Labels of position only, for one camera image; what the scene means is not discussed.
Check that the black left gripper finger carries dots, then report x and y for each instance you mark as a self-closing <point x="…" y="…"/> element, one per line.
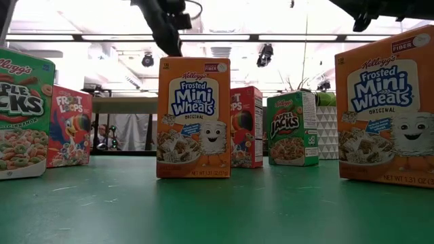
<point x="171" y="45"/>

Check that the orange Frosted Mini-Wheats cereal box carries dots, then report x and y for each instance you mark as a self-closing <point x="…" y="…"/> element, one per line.
<point x="193" y="135"/>
<point x="383" y="135"/>

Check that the red Froot Loops cereal box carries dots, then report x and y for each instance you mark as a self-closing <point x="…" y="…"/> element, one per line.
<point x="69" y="128"/>
<point x="245" y="135"/>

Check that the green Apple Jacks cereal box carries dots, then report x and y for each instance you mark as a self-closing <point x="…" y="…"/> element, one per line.
<point x="288" y="135"/>
<point x="23" y="101"/>

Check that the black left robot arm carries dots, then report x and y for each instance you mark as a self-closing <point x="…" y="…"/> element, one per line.
<point x="6" y="17"/>

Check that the black hanging ceiling device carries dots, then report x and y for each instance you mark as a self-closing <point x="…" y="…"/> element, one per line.
<point x="265" y="55"/>

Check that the white cloth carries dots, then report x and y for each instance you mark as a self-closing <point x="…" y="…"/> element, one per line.
<point x="132" y="132"/>

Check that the green succulent plant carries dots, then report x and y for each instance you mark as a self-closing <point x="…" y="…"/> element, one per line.
<point x="325" y="99"/>

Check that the person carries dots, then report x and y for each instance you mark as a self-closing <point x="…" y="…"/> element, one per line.
<point x="101" y="130"/>

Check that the white triangle-patterned plant pot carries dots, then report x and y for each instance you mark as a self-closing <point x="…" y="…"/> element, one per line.
<point x="327" y="135"/>

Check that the green table mat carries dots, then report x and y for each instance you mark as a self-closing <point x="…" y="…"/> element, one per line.
<point x="217" y="210"/>

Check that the black ceiling camera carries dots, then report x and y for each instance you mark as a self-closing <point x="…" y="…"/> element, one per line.
<point x="147" y="60"/>

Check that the wooden shelf with black frame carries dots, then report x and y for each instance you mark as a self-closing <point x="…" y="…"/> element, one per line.
<point x="125" y="105"/>

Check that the black overhead frame bar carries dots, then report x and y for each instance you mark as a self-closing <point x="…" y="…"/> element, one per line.
<point x="254" y="37"/>

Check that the black aluminium table frame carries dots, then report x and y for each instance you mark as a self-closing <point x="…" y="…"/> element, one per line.
<point x="122" y="153"/>

